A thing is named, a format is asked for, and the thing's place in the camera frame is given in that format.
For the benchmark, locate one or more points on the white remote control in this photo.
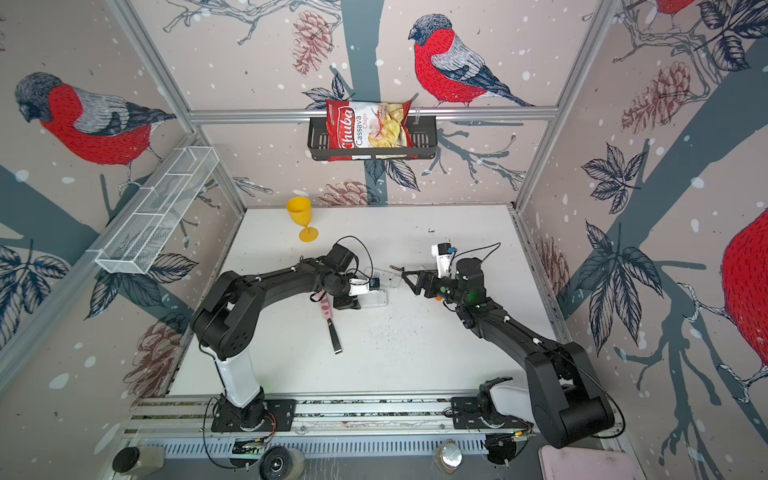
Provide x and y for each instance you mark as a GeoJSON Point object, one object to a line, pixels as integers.
{"type": "Point", "coordinates": [388, 279]}

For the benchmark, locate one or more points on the red cassava chips bag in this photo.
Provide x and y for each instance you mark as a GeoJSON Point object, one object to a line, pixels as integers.
{"type": "Point", "coordinates": [367, 125]}

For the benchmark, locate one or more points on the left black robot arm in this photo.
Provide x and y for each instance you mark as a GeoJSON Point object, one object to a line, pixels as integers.
{"type": "Point", "coordinates": [225, 324]}

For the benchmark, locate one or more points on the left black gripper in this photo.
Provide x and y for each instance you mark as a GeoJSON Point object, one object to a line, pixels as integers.
{"type": "Point", "coordinates": [347, 302]}

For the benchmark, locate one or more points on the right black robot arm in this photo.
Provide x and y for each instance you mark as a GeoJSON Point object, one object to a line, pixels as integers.
{"type": "Point", "coordinates": [567, 402]}

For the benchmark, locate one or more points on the silver topped jar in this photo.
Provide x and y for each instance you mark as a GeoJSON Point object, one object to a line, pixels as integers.
{"type": "Point", "coordinates": [449, 456]}

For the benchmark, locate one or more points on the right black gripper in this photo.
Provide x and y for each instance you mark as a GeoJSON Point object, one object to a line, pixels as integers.
{"type": "Point", "coordinates": [431, 280]}

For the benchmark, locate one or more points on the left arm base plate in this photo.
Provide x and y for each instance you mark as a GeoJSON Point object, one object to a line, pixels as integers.
{"type": "Point", "coordinates": [270, 415]}

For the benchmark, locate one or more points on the grey cylinder can left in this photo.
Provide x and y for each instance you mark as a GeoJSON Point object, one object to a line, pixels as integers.
{"type": "Point", "coordinates": [138, 460]}

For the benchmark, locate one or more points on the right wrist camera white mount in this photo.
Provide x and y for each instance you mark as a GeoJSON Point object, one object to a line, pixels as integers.
{"type": "Point", "coordinates": [444, 253]}

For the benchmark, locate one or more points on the black wall basket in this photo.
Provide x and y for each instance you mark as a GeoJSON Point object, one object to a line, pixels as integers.
{"type": "Point", "coordinates": [423, 136]}

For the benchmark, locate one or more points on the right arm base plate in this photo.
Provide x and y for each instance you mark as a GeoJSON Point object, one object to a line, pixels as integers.
{"type": "Point", "coordinates": [467, 413]}

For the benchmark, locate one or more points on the grey small remote control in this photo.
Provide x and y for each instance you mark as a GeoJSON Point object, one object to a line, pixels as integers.
{"type": "Point", "coordinates": [373, 299]}

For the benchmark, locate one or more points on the white wire wall basket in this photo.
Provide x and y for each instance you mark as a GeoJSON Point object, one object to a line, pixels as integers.
{"type": "Point", "coordinates": [140, 239]}

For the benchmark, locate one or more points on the yellow plastic goblet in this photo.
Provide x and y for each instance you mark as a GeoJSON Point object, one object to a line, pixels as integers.
{"type": "Point", "coordinates": [300, 212]}

